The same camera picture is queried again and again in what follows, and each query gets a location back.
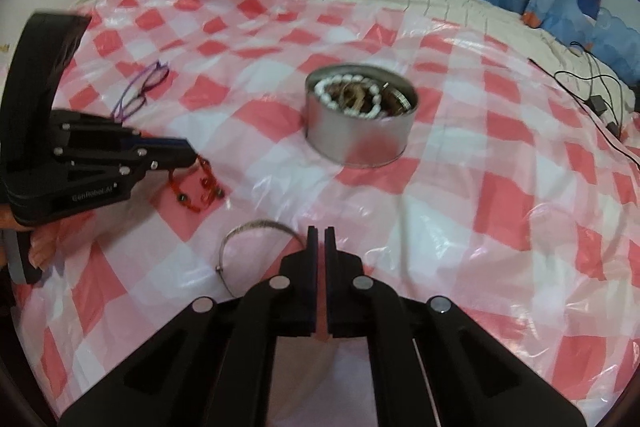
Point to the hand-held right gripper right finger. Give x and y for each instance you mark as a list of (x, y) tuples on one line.
[(331, 252)]

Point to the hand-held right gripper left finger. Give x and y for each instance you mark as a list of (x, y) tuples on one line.
[(312, 252)]

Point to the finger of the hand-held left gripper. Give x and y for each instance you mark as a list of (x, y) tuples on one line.
[(170, 159), (165, 143)]

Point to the thin silver bangle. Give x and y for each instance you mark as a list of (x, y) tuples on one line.
[(260, 223)]

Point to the round metal tin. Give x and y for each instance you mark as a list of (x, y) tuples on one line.
[(360, 142)]

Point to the dark metal bangle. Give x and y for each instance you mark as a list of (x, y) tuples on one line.
[(397, 99)]

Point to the red checkered plastic sheet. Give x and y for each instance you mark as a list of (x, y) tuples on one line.
[(475, 157)]

